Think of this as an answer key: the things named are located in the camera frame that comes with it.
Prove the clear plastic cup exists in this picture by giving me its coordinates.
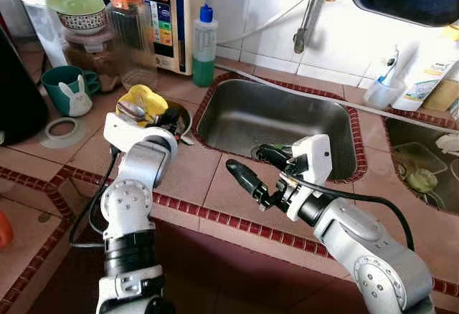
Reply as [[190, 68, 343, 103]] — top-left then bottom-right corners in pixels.
[[362, 77, 404, 110]]

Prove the white translucent container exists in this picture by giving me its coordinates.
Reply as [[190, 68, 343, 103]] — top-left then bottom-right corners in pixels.
[[19, 0, 72, 67]]

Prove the patterned bowl with green lid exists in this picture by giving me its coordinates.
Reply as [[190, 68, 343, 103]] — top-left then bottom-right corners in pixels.
[[45, 0, 108, 34]]

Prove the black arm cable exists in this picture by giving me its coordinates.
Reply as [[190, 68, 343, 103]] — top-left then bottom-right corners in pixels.
[[70, 149, 120, 249], [283, 174, 416, 252]]

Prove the white detergent jug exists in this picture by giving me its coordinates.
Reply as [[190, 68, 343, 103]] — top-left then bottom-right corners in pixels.
[[393, 24, 459, 112]]

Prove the blue and white brush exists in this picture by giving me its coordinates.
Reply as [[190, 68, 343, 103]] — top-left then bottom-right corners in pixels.
[[378, 45, 399, 87]]

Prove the stainless steel sink basin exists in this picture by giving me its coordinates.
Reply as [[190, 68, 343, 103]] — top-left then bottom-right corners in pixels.
[[195, 77, 357, 182], [384, 117, 459, 214]]

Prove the clear plastic food container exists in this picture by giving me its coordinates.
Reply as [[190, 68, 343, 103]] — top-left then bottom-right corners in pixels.
[[394, 142, 449, 182]]

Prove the white flexible hose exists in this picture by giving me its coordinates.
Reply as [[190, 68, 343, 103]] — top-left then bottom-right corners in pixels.
[[215, 0, 316, 46]]

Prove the clear plastic ring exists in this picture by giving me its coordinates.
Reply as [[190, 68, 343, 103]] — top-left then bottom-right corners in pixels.
[[39, 117, 90, 150]]

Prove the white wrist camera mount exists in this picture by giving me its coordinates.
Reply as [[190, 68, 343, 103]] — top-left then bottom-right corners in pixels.
[[287, 134, 333, 222], [104, 112, 176, 153]]

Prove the grey wall faucet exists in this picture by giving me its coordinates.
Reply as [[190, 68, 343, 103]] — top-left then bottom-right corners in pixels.
[[293, 0, 321, 54]]

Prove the glass storage jar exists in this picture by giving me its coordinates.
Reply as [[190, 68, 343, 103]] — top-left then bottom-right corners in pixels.
[[61, 31, 123, 92]]

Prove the green rabbit mug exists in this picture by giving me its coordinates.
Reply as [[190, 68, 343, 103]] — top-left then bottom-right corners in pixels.
[[41, 65, 101, 118]]

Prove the beige water ionizer machine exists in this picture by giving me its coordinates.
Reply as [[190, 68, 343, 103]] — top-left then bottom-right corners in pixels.
[[136, 0, 207, 76]]

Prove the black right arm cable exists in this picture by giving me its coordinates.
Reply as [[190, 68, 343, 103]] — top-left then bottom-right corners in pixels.
[[283, 174, 416, 252]]

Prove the steel spoon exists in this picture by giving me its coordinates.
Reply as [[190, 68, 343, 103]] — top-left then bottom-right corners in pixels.
[[117, 100, 150, 123]]

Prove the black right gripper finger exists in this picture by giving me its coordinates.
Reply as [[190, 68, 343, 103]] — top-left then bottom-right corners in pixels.
[[256, 143, 296, 173], [226, 158, 272, 209]]

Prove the clear pitcher with orange lid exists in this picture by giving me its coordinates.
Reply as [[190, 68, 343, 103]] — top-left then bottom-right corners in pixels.
[[103, 0, 158, 90]]

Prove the green cup in sink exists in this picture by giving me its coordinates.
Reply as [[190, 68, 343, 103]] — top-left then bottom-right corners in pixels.
[[407, 168, 440, 194]]

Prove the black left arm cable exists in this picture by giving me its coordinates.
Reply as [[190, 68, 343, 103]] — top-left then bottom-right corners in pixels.
[[70, 149, 120, 249]]

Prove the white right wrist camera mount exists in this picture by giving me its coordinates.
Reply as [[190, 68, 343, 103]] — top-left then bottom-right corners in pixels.
[[287, 134, 333, 222]]

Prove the black appliance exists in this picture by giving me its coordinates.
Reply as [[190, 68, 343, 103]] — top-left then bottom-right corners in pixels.
[[0, 27, 51, 146]]

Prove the yellow plastic bowl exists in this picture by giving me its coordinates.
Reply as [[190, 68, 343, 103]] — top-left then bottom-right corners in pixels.
[[117, 85, 170, 128]]

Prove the green dish soap bottle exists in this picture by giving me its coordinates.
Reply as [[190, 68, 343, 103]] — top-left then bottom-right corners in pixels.
[[192, 4, 218, 87]]

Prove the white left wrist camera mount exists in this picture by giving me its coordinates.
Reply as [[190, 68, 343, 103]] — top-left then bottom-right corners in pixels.
[[104, 112, 176, 153]]

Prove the orange plastic item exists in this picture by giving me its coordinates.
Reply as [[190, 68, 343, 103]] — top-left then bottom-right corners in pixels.
[[0, 210, 14, 250]]

